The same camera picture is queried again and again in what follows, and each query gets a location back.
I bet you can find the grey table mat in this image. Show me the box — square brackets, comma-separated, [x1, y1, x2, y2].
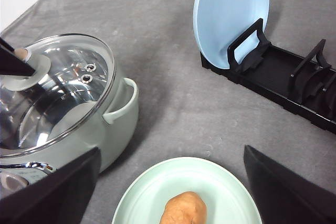
[0, 0, 336, 224]

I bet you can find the glass steamer lid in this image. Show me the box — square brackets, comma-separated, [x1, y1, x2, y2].
[0, 34, 116, 157]

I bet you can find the blue plate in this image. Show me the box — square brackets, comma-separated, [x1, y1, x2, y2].
[193, 0, 270, 69]

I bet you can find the brown potato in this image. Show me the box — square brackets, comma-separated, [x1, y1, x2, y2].
[160, 191, 207, 224]

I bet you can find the black dish rack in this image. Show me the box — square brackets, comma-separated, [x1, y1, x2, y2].
[201, 19, 336, 134]

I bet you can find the green electric steamer pot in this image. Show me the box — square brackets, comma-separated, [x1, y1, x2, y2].
[0, 71, 139, 197]

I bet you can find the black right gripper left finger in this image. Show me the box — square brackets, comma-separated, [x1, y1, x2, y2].
[0, 147, 101, 224]

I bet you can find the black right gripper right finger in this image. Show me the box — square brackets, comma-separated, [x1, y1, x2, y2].
[244, 145, 336, 224]

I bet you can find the green plate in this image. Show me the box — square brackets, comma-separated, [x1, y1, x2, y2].
[112, 157, 263, 224]

